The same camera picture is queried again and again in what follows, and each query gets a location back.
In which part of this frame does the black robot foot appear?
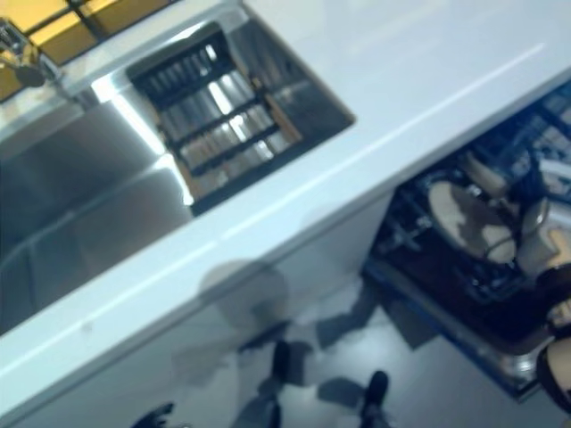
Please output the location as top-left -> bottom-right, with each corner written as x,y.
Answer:
269,340 -> 294,391
359,369 -> 390,418

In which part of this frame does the chrome gooseneck faucet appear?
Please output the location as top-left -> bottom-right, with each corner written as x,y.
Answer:
0,16 -> 93,106

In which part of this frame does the dishwasher upper wire rack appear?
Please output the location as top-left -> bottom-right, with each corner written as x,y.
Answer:
463,86 -> 571,200

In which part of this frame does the cream ceramic plate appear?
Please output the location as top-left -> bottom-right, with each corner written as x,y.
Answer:
426,181 -> 521,265
463,151 -> 509,193

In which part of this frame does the dishwasher wire rack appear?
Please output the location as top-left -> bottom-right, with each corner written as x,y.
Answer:
368,149 -> 548,307
463,86 -> 571,200

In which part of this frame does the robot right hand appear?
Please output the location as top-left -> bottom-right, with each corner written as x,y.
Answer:
450,167 -> 548,237

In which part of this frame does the open dishwasher lower rack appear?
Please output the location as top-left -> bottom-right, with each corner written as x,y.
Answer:
360,256 -> 571,399

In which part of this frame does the black dish drying rack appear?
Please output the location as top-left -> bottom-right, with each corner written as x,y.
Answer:
126,22 -> 359,218

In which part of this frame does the stainless steel sink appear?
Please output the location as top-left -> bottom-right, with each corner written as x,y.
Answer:
0,0 -> 359,336

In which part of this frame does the dishwasher lower wire rack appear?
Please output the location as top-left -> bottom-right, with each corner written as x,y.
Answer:
368,149 -> 548,307

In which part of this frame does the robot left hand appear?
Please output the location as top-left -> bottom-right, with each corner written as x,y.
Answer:
133,402 -> 176,428

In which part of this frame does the white cabinet door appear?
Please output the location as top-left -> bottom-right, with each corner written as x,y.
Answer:
0,191 -> 396,428

